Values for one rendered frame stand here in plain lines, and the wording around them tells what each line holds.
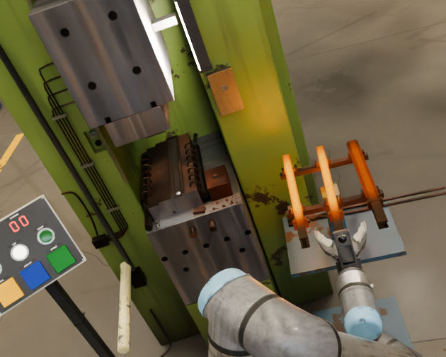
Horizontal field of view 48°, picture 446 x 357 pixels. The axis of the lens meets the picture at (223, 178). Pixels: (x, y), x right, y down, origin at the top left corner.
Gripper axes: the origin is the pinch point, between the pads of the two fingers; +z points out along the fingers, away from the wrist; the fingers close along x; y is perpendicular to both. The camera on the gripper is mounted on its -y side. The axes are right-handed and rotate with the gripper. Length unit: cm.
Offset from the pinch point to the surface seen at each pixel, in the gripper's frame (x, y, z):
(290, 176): -12.3, -0.7, 27.3
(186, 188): -52, -1, 34
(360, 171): 10.8, -1.3, 20.5
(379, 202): 13.3, -1.7, 3.6
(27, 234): -104, -13, 11
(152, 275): -86, 48, 40
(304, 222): -10.2, -1.8, 2.0
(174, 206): -58, 4, 30
